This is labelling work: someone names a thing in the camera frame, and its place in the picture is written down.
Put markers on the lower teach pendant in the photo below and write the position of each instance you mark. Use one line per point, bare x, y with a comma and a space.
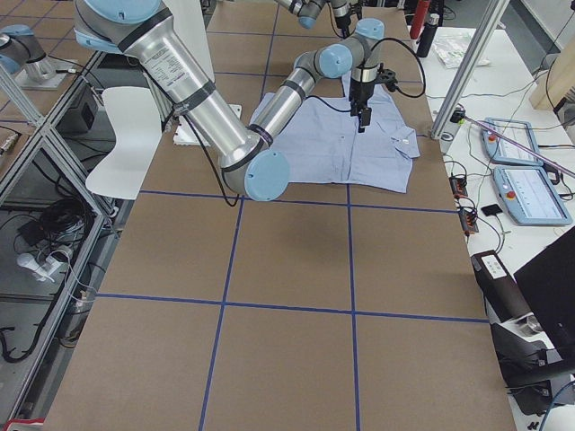
529, 196

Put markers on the red bottle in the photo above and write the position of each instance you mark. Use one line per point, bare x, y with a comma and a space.
419, 18

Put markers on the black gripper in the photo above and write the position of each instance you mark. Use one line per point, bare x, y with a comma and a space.
360, 91
342, 18

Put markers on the black water bottle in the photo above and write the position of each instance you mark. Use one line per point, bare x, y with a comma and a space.
427, 35

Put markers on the black monitor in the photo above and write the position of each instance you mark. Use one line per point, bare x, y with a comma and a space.
547, 284

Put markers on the light blue striped shirt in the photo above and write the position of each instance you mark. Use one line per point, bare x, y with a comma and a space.
323, 145

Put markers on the white grabber stick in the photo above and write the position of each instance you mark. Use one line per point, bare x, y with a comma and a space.
494, 132

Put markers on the aluminium frame post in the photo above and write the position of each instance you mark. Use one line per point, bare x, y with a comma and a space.
481, 37

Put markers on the black box with label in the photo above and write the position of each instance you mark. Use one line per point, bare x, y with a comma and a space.
499, 287

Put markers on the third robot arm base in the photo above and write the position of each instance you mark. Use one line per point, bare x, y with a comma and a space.
24, 57

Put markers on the white chair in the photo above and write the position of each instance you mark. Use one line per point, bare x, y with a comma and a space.
136, 124

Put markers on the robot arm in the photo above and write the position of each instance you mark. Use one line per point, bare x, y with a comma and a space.
308, 12
248, 162

